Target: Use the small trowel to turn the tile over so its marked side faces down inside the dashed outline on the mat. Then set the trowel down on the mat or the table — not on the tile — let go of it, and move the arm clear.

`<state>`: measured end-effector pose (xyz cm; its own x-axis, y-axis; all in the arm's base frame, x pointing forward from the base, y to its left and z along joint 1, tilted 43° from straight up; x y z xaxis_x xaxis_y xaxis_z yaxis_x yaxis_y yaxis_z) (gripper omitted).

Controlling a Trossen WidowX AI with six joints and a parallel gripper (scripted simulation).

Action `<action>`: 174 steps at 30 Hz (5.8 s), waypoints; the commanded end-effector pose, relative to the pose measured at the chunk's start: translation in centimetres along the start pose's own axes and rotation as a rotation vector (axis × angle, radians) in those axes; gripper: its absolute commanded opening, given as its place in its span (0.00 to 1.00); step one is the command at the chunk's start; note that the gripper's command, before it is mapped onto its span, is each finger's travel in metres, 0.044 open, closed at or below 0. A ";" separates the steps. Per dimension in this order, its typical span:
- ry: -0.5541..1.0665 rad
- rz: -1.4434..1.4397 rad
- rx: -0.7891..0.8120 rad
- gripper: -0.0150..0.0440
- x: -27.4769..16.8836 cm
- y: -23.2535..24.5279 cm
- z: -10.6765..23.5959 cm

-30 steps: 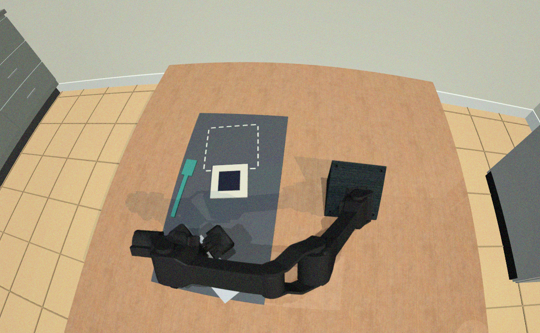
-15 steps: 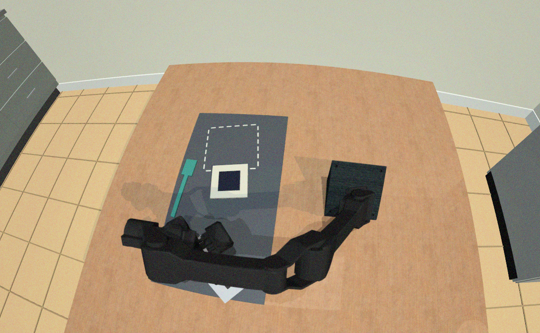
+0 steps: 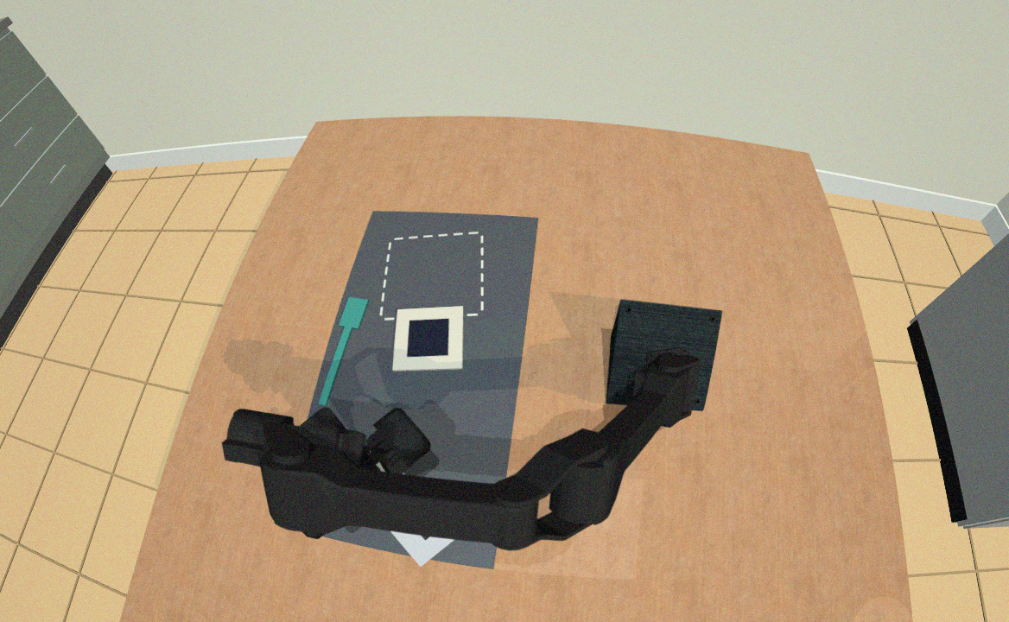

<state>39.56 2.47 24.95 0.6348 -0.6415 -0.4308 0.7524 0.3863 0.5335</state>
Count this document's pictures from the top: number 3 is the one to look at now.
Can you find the teal flat spatula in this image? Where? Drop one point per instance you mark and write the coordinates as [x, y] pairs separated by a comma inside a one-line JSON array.
[[351, 318]]

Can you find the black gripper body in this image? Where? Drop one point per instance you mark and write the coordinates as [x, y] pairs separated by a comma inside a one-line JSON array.
[[396, 437]]

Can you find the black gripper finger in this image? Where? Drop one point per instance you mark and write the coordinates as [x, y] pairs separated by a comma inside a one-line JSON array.
[[398, 467]]

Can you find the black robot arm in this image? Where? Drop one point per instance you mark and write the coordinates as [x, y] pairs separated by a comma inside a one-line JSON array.
[[314, 483]]

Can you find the cream square tile with dark square mark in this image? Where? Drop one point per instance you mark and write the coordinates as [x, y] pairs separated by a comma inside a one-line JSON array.
[[428, 339]]

